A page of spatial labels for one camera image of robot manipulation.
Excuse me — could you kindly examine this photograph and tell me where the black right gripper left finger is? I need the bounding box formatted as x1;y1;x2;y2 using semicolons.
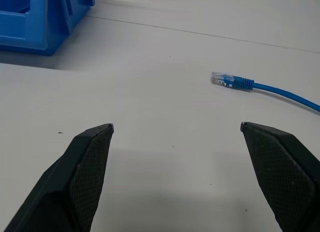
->
4;123;115;232

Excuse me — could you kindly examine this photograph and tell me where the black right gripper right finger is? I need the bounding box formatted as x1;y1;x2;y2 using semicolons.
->
240;121;320;232

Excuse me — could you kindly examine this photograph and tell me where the blue plastic bin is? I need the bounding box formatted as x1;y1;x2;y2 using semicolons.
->
0;0;96;57

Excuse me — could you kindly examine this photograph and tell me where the blue Ethernet cable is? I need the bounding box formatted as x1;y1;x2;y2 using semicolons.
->
210;71;320;113

